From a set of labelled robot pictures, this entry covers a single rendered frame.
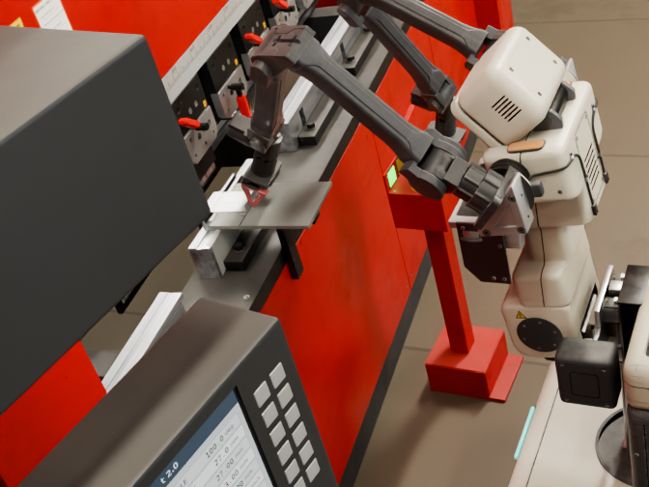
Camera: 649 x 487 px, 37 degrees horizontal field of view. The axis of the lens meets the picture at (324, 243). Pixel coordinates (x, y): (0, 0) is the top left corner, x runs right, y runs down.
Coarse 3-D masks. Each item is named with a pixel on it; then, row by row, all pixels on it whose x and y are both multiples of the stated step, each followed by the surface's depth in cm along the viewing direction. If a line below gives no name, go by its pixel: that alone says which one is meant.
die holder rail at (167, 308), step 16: (160, 304) 222; (176, 304) 222; (144, 320) 219; (160, 320) 217; (176, 320) 222; (144, 336) 215; (160, 336) 216; (128, 352) 211; (144, 352) 210; (112, 368) 208; (128, 368) 207; (112, 384) 204
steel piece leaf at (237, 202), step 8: (224, 192) 248; (232, 192) 247; (240, 192) 246; (256, 192) 243; (224, 200) 245; (232, 200) 244; (240, 200) 243; (216, 208) 243; (224, 208) 242; (232, 208) 241; (240, 208) 240; (248, 208) 239
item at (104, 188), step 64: (0, 64) 89; (64, 64) 86; (128, 64) 86; (0, 128) 78; (64, 128) 81; (128, 128) 87; (0, 192) 77; (64, 192) 82; (128, 192) 88; (192, 192) 95; (0, 256) 78; (64, 256) 83; (128, 256) 90; (0, 320) 79; (64, 320) 85; (0, 384) 80
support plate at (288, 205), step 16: (272, 192) 243; (288, 192) 241; (304, 192) 239; (320, 192) 238; (256, 208) 239; (272, 208) 237; (288, 208) 236; (304, 208) 234; (320, 208) 234; (224, 224) 237; (240, 224) 235; (256, 224) 233; (272, 224) 232; (288, 224) 230; (304, 224) 228
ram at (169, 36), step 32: (0, 0) 167; (32, 0) 174; (64, 0) 183; (96, 0) 192; (128, 0) 202; (160, 0) 213; (192, 0) 226; (224, 0) 240; (128, 32) 202; (160, 32) 213; (192, 32) 226; (224, 32) 240; (160, 64) 213; (192, 64) 226
